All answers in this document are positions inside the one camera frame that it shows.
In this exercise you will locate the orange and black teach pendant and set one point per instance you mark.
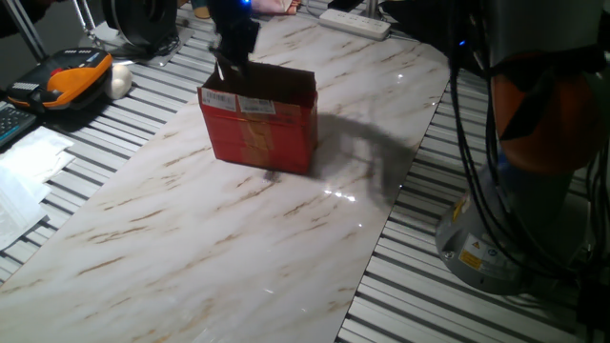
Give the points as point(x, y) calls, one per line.
point(62, 81)

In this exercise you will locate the white rounded object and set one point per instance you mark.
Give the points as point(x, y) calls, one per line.
point(118, 81)

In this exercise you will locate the white power strip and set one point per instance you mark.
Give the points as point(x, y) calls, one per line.
point(355, 24)

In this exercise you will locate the red cardboard box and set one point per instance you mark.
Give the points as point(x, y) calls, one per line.
point(257, 138)

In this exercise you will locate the black computer keyboard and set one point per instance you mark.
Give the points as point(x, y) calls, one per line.
point(12, 124)

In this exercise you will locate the white paper sheets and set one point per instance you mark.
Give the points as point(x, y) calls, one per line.
point(16, 205)
point(35, 152)

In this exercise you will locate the aluminium frame post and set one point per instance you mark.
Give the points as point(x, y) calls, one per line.
point(372, 7)
point(24, 28)

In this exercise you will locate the teal cup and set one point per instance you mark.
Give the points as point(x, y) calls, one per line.
point(201, 9)

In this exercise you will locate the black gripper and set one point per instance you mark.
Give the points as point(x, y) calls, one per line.
point(236, 33)

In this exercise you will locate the black round device on plate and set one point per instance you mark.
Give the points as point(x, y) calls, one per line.
point(140, 19)

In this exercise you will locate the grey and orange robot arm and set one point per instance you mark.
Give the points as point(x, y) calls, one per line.
point(538, 119)

